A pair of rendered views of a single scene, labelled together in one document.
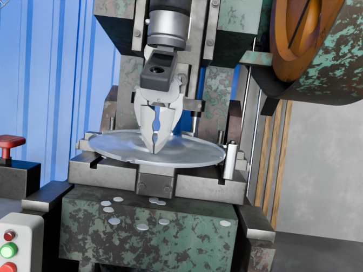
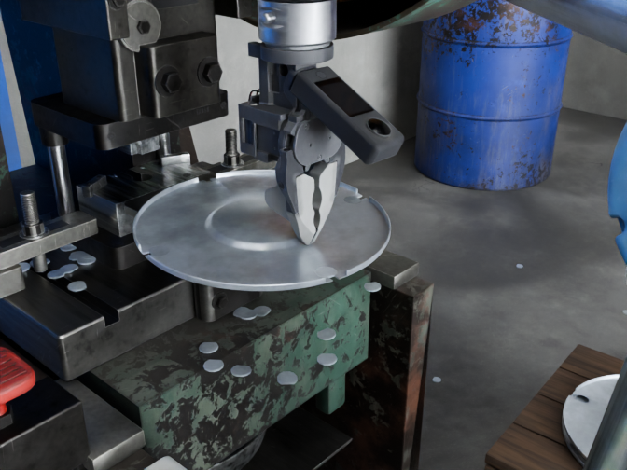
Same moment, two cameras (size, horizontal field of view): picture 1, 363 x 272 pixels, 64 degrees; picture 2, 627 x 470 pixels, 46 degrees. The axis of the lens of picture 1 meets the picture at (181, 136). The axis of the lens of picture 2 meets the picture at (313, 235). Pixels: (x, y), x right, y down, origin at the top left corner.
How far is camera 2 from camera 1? 63 cm
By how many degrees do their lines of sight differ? 49
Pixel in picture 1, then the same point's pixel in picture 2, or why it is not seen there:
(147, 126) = (306, 206)
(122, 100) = not seen: outside the picture
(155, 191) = (239, 298)
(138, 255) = (266, 408)
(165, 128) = (327, 197)
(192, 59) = (202, 17)
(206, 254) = (342, 343)
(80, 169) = (88, 339)
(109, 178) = (146, 322)
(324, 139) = not seen: hidden behind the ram
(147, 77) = (384, 147)
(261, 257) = (422, 304)
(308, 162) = not seen: hidden behind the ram
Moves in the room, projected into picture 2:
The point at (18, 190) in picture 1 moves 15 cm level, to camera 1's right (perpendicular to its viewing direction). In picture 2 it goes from (73, 450) to (196, 377)
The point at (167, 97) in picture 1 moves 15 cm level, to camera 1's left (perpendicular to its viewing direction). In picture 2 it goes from (329, 147) to (218, 189)
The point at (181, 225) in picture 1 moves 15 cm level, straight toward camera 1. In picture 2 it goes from (312, 325) to (403, 374)
